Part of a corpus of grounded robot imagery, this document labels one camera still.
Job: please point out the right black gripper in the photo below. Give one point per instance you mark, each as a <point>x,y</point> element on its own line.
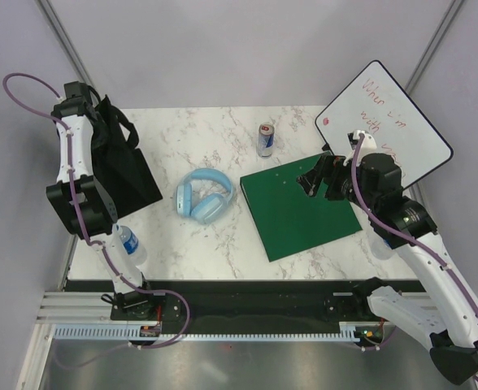
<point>330,166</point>

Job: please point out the energy drink can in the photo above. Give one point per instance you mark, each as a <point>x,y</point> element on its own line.
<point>265,140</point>

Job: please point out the black canvas bag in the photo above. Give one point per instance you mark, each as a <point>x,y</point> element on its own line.
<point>118,164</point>

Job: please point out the plastic water bottle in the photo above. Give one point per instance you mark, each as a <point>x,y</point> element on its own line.
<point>379,248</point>
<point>135,249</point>

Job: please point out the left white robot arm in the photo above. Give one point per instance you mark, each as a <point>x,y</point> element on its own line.
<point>88,212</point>

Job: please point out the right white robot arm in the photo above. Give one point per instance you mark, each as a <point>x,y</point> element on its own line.
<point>451,335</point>

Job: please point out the green binder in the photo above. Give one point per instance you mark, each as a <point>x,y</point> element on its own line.
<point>287,220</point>

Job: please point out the white whiteboard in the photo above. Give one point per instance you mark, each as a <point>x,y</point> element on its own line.
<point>375,102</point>

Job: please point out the light blue headphones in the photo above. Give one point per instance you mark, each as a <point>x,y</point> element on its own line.
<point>210,207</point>

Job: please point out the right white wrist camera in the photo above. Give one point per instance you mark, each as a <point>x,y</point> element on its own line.
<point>363,144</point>

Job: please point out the left aluminium corner post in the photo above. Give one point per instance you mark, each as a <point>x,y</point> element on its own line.
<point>51,16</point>

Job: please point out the aluminium corner post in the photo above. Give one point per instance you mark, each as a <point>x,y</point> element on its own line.
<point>51,16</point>
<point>434,43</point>

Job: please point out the white cable duct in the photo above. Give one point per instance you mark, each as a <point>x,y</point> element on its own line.
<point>142,333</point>

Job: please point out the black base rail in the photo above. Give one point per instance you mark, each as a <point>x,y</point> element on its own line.
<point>260,306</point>

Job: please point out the right aluminium corner post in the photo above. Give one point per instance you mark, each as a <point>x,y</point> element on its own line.
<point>434,43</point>

